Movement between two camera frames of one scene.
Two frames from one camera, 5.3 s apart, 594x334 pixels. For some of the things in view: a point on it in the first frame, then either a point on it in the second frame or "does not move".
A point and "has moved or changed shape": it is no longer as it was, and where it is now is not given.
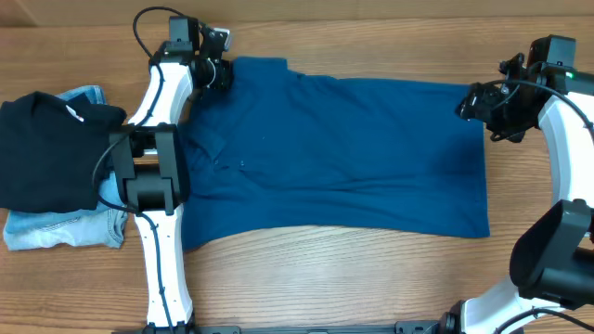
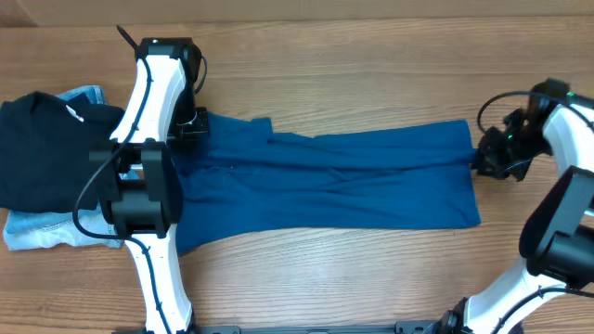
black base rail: [401, 327] does not move
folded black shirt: [48, 148] does not move
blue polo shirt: [277, 149] has moved or changed shape
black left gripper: [219, 74] to [196, 124]
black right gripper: [476, 104] to [492, 151]
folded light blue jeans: [103, 224] does not move
